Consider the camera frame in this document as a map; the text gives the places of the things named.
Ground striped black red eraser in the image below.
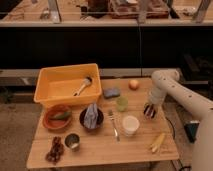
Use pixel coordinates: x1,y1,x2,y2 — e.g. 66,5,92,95
143,103,157,119

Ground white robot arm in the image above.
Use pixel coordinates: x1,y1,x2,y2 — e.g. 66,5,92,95
148,69,213,171

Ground orange peach fruit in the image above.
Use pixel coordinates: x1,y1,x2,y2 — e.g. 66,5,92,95
129,79,139,90

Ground green plastic cup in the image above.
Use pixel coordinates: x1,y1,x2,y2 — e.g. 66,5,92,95
116,97,128,112

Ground white plastic cup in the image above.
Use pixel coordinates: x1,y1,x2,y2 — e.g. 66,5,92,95
122,115,140,136

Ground black foot pedal box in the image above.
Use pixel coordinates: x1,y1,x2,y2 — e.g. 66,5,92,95
184,123,199,143

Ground blue sponge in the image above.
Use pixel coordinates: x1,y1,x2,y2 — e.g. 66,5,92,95
103,88,120,99

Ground metal fork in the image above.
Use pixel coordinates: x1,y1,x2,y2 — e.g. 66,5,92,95
108,110,120,141

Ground wooden table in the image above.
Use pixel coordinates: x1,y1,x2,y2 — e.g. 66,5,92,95
27,78,179,169

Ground black bowl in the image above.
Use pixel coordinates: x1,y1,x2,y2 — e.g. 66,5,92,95
79,108,104,130

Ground grey blue cloth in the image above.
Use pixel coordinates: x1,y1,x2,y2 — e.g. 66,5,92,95
84,103,98,129

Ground yellow plastic bin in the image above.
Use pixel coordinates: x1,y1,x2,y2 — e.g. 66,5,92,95
34,63,102,108

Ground green vegetable in bowl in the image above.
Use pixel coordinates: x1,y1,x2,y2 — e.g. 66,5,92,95
49,111,71,120

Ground small metal cup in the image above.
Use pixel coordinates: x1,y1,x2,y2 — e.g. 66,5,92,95
65,133,80,151

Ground orange clay bowl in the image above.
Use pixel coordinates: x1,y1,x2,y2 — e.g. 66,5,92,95
42,105,71,130

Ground brown grape bunch toy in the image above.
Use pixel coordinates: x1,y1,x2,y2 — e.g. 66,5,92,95
45,137,64,164

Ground wooden handled dish brush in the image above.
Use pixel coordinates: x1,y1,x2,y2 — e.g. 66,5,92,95
74,77,92,96

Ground black floor cable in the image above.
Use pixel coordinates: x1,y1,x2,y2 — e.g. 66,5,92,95
165,114,190,171

